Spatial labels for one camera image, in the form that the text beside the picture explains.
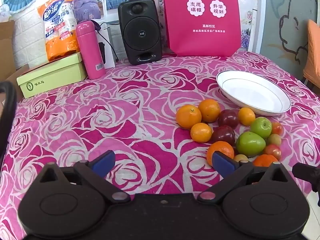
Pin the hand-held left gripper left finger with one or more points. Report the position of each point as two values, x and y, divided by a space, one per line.
103 158

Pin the white box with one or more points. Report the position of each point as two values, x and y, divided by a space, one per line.
110 47

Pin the small red plum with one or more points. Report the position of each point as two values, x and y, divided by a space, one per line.
273 152
277 128

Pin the small pale green plum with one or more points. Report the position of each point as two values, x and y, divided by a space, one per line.
274 140

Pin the purple bedding poster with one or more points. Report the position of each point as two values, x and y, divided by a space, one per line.
86 7

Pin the large orange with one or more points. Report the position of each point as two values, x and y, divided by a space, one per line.
188 116
209 110

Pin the pink thermos bottle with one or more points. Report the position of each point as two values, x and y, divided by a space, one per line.
88 50

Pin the green apple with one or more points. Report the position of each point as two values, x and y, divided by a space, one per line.
260 127
250 143

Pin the black speaker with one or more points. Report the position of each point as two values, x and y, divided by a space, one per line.
141 33

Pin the small orange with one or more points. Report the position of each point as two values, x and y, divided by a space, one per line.
266 160
246 116

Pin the red apple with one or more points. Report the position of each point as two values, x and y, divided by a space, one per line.
228 118
223 135

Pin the white plate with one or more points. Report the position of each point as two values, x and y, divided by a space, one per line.
252 92

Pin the light green cardboard box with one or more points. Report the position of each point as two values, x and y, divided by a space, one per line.
50 72

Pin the orange chair cover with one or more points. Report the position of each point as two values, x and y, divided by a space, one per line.
312 55

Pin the orange packet of paper cups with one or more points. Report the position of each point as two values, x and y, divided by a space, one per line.
58 25

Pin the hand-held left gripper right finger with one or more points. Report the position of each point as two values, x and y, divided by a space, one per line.
222 163

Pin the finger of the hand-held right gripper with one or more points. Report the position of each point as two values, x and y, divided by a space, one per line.
305 173

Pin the magenta fabric bag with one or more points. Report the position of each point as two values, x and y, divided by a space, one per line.
202 37

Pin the pink rose tablecloth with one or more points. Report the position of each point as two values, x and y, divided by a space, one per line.
125 120

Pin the brown cardboard box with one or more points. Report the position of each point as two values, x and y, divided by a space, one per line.
6 42

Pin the black power adapter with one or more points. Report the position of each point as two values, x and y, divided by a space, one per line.
102 52

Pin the floral wall poster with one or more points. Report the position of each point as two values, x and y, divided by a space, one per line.
246 30

